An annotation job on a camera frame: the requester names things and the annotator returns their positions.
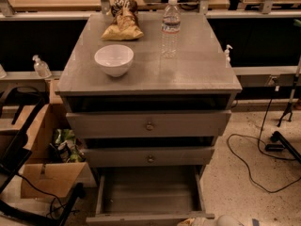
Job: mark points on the clear plastic water bottle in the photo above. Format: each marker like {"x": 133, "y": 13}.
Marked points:
{"x": 170, "y": 28}

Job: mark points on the grey middle drawer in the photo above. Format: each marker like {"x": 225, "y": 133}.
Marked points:
{"x": 148, "y": 156}

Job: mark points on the grey wooden drawer cabinet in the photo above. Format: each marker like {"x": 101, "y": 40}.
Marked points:
{"x": 197, "y": 79}

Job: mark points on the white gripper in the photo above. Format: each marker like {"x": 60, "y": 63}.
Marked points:
{"x": 229, "y": 220}

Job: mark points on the grey top drawer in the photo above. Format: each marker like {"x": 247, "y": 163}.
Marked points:
{"x": 160, "y": 124}

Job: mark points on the white ceramic bowl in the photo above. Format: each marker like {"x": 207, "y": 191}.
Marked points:
{"x": 115, "y": 60}

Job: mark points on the black power adapter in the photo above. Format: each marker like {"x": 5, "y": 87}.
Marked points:
{"x": 274, "y": 148}

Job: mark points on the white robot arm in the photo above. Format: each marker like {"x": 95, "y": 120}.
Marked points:
{"x": 223, "y": 220}

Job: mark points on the small white pump bottle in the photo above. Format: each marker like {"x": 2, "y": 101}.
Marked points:
{"x": 227, "y": 52}

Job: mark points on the grey bottom drawer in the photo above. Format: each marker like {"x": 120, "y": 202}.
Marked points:
{"x": 148, "y": 196}

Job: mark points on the black tripod leg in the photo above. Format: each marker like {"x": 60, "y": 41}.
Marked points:
{"x": 277, "y": 136}

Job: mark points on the brown cardboard box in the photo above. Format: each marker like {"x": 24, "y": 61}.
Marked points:
{"x": 47, "y": 176}

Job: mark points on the grey drawer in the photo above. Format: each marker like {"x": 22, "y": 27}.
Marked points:
{"x": 148, "y": 196}
{"x": 148, "y": 156}
{"x": 160, "y": 124}

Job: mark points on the clear sanitizer pump bottle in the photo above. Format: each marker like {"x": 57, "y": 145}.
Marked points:
{"x": 41, "y": 67}

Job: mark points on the yellow chip bag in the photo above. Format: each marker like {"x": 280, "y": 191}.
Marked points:
{"x": 125, "y": 22}

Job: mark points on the green snack bags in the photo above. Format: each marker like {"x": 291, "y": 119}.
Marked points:
{"x": 64, "y": 147}

